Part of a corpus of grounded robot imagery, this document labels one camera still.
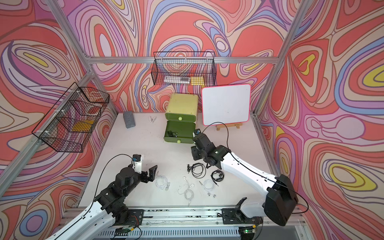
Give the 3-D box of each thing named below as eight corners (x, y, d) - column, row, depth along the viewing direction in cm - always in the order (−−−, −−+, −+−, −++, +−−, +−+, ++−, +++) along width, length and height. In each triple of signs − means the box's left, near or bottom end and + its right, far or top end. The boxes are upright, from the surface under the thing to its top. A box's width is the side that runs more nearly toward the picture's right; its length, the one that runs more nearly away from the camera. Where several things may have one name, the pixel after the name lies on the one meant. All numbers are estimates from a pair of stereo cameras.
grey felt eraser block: (126, 129, 113) (124, 126, 110) (124, 115, 122) (122, 112, 119) (135, 126, 115) (134, 123, 112) (132, 113, 124) (131, 109, 121)
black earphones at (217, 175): (216, 184, 86) (216, 183, 84) (208, 176, 89) (209, 174, 88) (225, 176, 89) (226, 175, 87) (218, 168, 92) (218, 167, 91)
